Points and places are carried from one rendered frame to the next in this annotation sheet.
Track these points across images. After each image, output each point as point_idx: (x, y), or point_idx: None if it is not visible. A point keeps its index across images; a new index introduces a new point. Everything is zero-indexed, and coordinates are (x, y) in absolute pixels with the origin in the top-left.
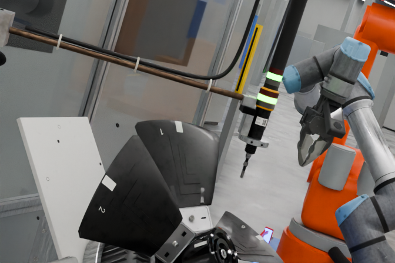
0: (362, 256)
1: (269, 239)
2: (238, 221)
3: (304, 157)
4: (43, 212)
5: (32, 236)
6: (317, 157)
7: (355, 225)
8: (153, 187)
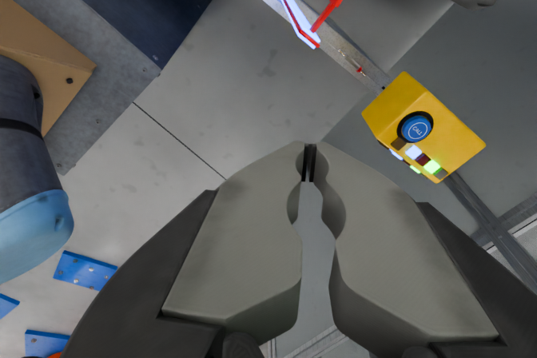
0: (4, 101)
1: (300, 21)
2: None
3: (334, 156)
4: (526, 193)
5: (512, 169)
6: (234, 174)
7: (9, 169)
8: None
